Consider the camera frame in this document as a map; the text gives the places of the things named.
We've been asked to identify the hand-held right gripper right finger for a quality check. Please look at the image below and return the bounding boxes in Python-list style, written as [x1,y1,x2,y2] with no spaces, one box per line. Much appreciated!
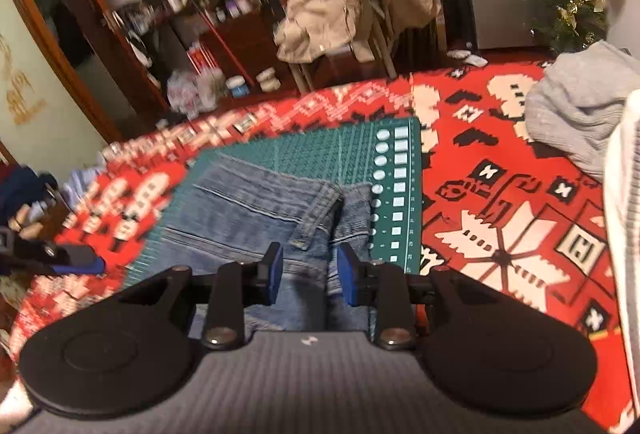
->
[337,243,501,351]

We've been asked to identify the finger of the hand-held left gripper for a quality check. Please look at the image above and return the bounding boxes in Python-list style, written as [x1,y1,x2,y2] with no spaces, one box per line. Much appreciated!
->
[0,226,107,277]

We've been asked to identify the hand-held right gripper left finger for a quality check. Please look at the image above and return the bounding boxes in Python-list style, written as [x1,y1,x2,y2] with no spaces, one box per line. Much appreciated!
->
[119,241,285,350]

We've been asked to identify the blue denim shorts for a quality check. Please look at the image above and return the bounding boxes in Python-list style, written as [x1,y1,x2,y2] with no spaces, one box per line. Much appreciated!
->
[165,151,374,333]

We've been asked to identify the navy blue knit cloth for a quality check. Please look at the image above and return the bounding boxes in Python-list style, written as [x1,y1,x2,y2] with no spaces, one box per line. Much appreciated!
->
[0,164,59,221]

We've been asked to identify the green cutting mat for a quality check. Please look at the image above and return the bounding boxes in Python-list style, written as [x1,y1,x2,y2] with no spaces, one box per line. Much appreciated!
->
[122,116,424,288]

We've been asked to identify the red patterned blanket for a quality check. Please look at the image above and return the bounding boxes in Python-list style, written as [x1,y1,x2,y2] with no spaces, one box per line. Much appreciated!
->
[10,61,640,430]

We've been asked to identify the white jar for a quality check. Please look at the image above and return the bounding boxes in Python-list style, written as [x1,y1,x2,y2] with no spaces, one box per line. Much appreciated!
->
[255,68,279,92]

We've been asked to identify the crumpled clear plastic bag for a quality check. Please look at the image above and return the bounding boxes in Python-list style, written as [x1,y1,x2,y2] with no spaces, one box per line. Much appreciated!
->
[167,66,227,113]

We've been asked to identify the red paper packet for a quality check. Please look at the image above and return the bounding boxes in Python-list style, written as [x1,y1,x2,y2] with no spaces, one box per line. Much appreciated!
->
[186,41,219,76]

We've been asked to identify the white chair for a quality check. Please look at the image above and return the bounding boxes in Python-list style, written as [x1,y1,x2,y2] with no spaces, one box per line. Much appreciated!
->
[290,0,402,96]

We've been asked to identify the brown wooden drawer cabinet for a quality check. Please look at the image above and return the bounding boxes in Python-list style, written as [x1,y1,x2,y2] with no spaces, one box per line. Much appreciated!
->
[170,9,302,101]

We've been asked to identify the red broom stick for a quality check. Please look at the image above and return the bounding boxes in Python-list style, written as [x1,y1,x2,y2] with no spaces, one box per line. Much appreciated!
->
[199,8,257,88]

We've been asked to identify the white paper scraps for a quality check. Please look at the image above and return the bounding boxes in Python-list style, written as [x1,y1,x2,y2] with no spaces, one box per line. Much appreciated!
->
[446,48,489,68]

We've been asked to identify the white sweater with maroon trim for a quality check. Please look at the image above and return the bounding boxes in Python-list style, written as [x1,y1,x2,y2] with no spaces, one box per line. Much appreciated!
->
[602,89,640,434]

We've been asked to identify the grey knit sweater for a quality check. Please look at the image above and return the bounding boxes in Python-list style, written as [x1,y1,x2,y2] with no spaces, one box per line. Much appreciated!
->
[525,40,640,183]

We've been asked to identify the brown wooden door frame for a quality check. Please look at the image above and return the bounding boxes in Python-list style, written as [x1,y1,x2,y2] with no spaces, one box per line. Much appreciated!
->
[0,0,172,165]

